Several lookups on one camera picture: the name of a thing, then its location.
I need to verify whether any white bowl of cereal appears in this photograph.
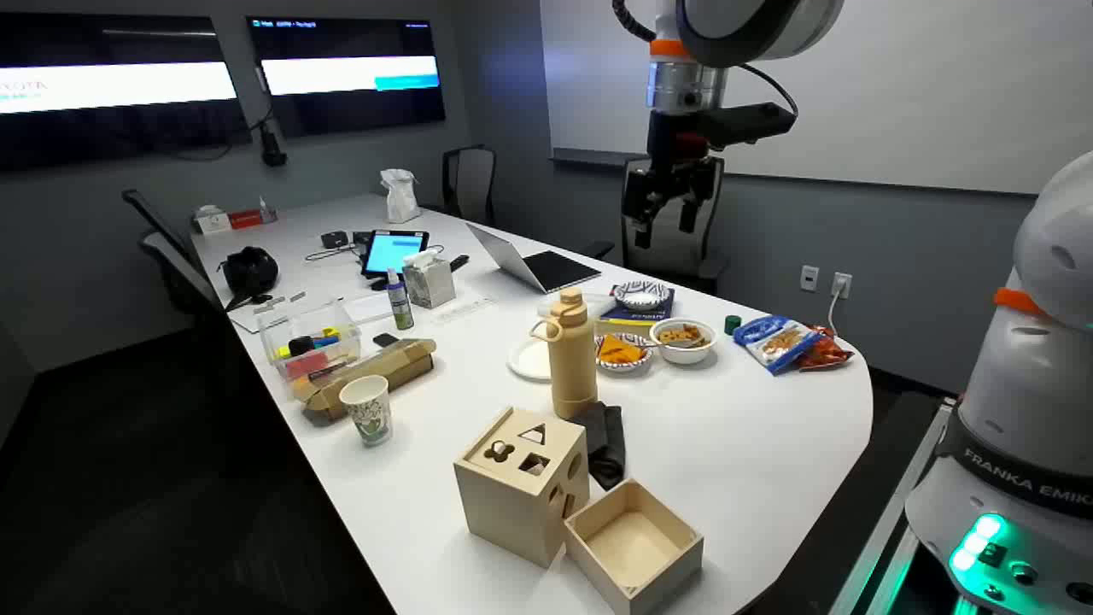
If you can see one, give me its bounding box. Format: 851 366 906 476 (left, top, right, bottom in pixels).
647 313 720 370

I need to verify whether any blue snack bag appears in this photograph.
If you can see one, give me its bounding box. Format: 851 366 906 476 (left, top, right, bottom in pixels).
732 312 821 374

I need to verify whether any wall monitor with teal bar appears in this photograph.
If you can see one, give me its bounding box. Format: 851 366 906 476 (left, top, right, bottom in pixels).
246 12 451 140

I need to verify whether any wide wall monitor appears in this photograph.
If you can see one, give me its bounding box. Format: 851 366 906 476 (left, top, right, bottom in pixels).
0 9 252 173

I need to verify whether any black towel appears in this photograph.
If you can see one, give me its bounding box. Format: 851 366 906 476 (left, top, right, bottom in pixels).
576 399 633 493

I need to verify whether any blue book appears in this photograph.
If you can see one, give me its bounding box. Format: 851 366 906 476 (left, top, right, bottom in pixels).
598 284 680 323

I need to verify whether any bowl of orange snacks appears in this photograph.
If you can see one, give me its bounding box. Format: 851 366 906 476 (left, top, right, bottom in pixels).
593 330 660 374

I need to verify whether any small white box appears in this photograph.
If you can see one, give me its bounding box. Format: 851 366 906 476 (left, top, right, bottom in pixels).
190 202 236 240

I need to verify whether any tablet with blue screen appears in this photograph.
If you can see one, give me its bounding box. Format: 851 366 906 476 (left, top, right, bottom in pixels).
360 225 433 284

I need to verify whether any white paper sheet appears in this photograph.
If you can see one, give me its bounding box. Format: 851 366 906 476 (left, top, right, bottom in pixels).
228 288 312 339

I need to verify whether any clear container with markers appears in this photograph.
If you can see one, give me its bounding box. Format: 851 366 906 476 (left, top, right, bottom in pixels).
257 296 366 387

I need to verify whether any white plate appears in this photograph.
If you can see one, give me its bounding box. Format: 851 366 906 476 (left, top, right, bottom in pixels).
506 339 557 387

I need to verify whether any black webcam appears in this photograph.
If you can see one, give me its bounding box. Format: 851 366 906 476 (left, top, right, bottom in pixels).
252 111 292 169

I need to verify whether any tan water bottle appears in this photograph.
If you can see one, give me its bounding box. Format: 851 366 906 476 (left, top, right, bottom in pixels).
539 288 600 422

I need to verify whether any open silver laptop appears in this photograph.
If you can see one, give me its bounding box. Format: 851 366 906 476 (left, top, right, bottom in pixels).
466 218 604 296

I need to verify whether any thin black cable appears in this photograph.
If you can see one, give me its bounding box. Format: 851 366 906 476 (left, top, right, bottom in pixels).
733 62 803 116

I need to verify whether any black round bag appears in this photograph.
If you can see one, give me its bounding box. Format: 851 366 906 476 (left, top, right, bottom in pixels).
220 243 282 308

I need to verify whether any open wooden box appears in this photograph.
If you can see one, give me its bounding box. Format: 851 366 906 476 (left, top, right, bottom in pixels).
559 476 707 615

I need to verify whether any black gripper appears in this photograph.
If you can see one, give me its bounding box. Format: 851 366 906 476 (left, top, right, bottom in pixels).
622 133 729 252

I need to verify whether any flat red box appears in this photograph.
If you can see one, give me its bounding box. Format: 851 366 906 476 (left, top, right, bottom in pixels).
227 202 276 232

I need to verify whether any brown cardboard box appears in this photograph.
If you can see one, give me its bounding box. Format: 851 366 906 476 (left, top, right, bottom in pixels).
292 334 440 426

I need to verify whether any wooden shape sorter cube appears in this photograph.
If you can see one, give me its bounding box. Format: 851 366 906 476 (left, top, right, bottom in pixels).
451 403 593 569

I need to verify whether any red snack bag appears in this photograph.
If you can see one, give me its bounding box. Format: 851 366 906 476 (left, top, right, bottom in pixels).
796 323 859 374

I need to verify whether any black corrugated cable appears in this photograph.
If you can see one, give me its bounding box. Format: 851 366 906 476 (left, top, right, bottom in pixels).
610 0 662 46

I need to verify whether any whiteboard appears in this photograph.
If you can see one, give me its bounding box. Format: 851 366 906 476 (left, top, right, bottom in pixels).
536 0 1093 197

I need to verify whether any black mesh office chair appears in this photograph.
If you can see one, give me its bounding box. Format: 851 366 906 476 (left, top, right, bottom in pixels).
440 144 500 227

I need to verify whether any patterned paper cup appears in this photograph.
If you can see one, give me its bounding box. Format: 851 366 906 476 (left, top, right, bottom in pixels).
335 371 395 448

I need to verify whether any white carton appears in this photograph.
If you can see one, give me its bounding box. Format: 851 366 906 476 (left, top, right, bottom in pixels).
400 249 458 312

